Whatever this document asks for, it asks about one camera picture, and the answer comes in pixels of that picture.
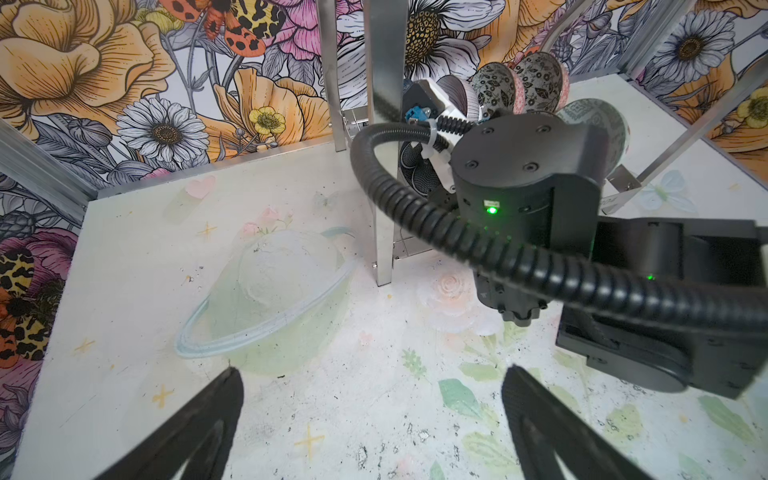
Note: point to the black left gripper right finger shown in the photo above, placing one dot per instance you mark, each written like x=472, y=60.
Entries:
x=548, y=436

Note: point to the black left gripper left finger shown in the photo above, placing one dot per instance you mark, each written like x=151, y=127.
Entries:
x=195, y=442

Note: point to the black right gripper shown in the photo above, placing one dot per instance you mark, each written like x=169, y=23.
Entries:
x=533, y=179

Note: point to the green geometric pattern bowl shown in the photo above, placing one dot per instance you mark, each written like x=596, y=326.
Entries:
x=600, y=113

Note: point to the black white floral bowl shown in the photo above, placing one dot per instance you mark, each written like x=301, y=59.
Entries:
x=545, y=82

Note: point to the purple striped bowl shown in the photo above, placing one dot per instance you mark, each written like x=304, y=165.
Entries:
x=462, y=96

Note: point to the dark navy wave bowl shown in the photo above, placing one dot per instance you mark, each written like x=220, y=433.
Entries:
x=417, y=171

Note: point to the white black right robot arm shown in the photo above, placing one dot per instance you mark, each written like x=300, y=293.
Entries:
x=665, y=303

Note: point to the stainless steel dish rack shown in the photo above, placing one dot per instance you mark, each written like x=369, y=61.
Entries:
x=384, y=120

